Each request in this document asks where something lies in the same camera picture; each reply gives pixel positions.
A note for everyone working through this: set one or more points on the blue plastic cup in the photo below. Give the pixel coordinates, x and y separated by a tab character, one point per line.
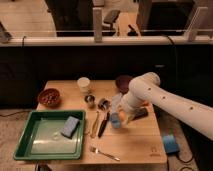
115	120

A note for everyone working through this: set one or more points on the tipped metal cup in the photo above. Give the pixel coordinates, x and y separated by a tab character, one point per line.
103	104

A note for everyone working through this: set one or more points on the red bowl with beads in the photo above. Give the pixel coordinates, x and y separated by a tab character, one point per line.
49	97

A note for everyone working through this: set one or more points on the black rectangular block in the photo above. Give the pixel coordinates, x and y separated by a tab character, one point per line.
140	113

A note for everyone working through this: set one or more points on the white paper cup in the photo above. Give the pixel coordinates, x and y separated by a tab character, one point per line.
84	85

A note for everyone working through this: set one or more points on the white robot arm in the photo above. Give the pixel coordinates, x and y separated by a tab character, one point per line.
147	88

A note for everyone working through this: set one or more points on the blue device on floor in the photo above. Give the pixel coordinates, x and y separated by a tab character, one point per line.
170	144

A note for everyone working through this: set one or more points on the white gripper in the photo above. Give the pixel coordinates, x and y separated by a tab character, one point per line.
128	105

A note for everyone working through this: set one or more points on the silver fork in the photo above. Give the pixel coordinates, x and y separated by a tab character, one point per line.
97	151

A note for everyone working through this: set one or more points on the small metal cup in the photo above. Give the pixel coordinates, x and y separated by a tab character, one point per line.
90	101

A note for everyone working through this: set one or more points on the purple bowl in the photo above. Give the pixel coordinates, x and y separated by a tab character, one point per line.
122	83

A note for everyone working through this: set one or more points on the orange apple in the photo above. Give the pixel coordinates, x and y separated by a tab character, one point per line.
122	116

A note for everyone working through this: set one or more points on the black office chair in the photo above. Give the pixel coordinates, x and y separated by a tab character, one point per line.
108	21

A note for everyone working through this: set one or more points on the blue sponge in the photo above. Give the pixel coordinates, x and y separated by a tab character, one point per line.
70	126

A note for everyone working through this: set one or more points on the white railing bar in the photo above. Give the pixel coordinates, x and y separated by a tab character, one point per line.
107	41

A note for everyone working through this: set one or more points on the wooden handled utensil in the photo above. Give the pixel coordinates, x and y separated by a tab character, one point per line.
95	125

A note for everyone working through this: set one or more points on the green plastic tray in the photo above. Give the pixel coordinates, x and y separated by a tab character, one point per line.
41	138

